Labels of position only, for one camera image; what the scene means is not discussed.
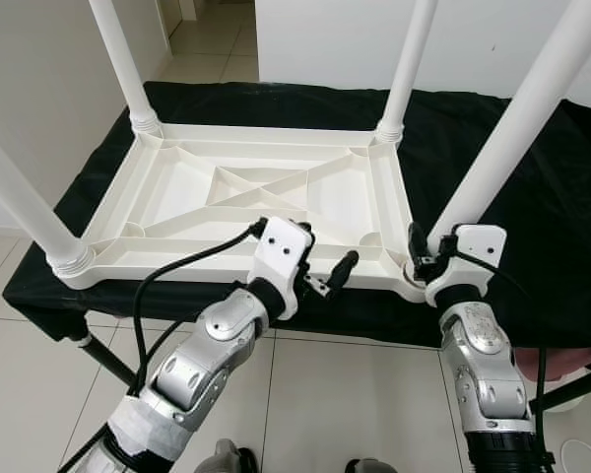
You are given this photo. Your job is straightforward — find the pink plastic stool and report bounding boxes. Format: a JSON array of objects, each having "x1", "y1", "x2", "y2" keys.
[{"x1": 517, "y1": 345, "x2": 591, "y2": 380}]

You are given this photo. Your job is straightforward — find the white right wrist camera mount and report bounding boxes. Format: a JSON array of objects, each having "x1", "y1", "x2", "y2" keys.
[{"x1": 426, "y1": 225, "x2": 508, "y2": 308}]

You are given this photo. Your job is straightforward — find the grey robot left foot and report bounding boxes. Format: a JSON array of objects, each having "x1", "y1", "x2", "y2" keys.
[{"x1": 195, "y1": 439, "x2": 259, "y2": 473}]

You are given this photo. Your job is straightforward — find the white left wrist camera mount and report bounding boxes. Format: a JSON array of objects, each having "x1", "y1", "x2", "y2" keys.
[{"x1": 248, "y1": 217, "x2": 314, "y2": 321}]

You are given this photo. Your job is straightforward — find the white plastic table leg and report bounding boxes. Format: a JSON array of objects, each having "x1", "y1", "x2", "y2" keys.
[
  {"x1": 0, "y1": 128, "x2": 95, "y2": 277},
  {"x1": 374, "y1": 0, "x2": 440, "y2": 146},
  {"x1": 87, "y1": 0, "x2": 165, "y2": 139},
  {"x1": 426, "y1": 0, "x2": 591, "y2": 259}
]

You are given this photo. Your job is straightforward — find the white plastic children table top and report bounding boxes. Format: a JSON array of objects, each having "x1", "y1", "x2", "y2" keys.
[{"x1": 54, "y1": 123, "x2": 425, "y2": 297}]

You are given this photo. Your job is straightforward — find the black tablecloth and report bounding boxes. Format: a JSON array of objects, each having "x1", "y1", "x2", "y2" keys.
[{"x1": 2, "y1": 81, "x2": 591, "y2": 348}]

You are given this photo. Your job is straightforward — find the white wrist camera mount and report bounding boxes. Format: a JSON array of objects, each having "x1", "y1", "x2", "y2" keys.
[
  {"x1": 248, "y1": 217, "x2": 314, "y2": 321},
  {"x1": 426, "y1": 225, "x2": 508, "y2": 308}
]

